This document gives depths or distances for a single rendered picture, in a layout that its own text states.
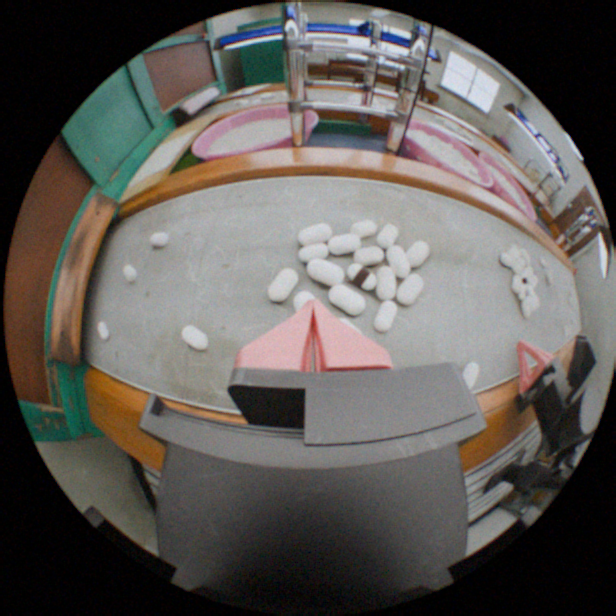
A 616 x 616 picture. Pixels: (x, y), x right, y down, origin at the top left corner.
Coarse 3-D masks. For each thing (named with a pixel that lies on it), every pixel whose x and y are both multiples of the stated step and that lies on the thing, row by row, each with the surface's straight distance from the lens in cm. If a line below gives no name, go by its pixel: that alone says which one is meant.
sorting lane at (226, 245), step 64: (256, 192) 30; (320, 192) 28; (384, 192) 31; (128, 256) 39; (192, 256) 27; (256, 256) 23; (384, 256) 24; (448, 256) 29; (128, 320) 33; (192, 320) 24; (256, 320) 21; (448, 320) 25; (512, 320) 37; (576, 320) 119; (192, 384) 24
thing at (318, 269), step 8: (312, 264) 20; (320, 264) 19; (328, 264) 20; (312, 272) 19; (320, 272) 19; (328, 272) 19; (336, 272) 19; (320, 280) 20; (328, 280) 19; (336, 280) 19
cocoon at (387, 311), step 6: (384, 306) 20; (390, 306) 20; (378, 312) 20; (384, 312) 20; (390, 312) 20; (396, 312) 20; (378, 318) 19; (384, 318) 19; (390, 318) 20; (378, 324) 19; (384, 324) 19; (390, 324) 20; (378, 330) 20; (384, 330) 20
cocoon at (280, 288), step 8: (280, 272) 20; (288, 272) 19; (280, 280) 19; (288, 280) 19; (296, 280) 20; (272, 288) 19; (280, 288) 19; (288, 288) 19; (272, 296) 19; (280, 296) 19
